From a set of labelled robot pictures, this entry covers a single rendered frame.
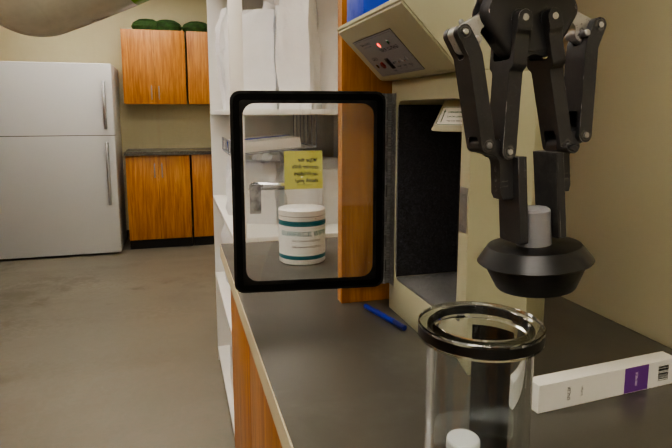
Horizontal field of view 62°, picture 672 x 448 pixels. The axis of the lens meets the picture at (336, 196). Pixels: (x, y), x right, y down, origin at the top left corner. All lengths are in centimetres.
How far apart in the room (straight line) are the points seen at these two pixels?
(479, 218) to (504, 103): 44
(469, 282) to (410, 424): 23
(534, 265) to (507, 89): 14
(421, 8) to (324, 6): 144
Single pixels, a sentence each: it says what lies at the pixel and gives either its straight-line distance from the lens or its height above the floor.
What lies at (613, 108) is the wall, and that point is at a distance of 127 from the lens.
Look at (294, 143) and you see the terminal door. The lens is 110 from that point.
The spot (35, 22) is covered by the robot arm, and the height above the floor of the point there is 143.
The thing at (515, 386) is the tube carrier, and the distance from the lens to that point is 50.
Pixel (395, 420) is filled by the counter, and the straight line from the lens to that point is 81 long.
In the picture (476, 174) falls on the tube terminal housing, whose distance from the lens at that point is 87.
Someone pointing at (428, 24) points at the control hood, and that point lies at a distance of 83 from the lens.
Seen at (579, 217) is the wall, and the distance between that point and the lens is 135.
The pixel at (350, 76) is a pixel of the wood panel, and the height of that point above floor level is 142.
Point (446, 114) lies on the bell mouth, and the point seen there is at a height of 134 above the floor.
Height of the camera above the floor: 135
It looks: 8 degrees down
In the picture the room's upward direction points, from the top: straight up
